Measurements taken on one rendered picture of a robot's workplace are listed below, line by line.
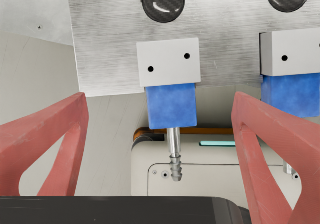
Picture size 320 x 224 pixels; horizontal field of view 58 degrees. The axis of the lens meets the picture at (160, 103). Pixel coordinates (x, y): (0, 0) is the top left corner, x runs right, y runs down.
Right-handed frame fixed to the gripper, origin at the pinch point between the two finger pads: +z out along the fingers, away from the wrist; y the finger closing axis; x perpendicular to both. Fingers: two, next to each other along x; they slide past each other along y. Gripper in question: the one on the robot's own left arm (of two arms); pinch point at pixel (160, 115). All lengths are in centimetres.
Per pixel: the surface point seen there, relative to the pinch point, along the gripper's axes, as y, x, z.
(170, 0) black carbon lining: -0.9, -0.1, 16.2
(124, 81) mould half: 3.3, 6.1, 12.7
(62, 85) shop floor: 38, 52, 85
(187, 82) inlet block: -2.3, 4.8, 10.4
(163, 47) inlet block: -0.2, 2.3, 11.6
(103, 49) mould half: 5.0, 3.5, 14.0
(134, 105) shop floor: 10, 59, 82
